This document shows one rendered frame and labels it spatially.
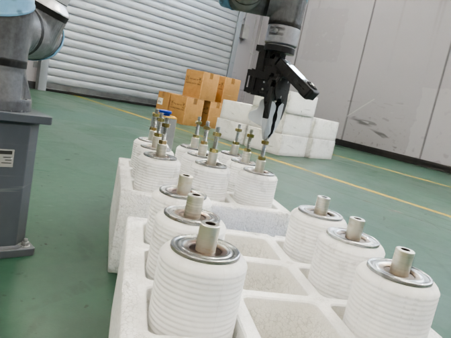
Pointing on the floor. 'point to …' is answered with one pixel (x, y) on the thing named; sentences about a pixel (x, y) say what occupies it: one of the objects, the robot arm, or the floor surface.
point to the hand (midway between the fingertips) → (269, 134)
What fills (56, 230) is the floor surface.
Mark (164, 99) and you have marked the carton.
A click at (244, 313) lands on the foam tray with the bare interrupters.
